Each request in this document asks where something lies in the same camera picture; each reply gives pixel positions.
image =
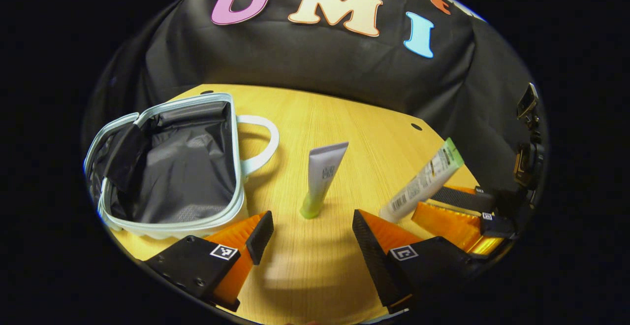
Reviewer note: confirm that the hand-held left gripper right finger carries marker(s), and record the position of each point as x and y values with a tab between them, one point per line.
371	256

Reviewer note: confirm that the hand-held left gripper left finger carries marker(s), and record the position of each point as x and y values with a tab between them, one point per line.
262	236

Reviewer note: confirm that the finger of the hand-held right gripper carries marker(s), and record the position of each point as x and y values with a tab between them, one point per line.
462	199
462	188

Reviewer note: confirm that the white tube with green end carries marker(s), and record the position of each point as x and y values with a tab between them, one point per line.
423	182

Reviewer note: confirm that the grey tube with green cap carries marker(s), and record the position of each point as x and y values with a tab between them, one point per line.
322	177

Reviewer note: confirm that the white suitcase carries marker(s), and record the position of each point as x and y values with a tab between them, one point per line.
187	177

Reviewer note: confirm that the black backdrop cloth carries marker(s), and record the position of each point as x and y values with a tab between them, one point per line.
315	64

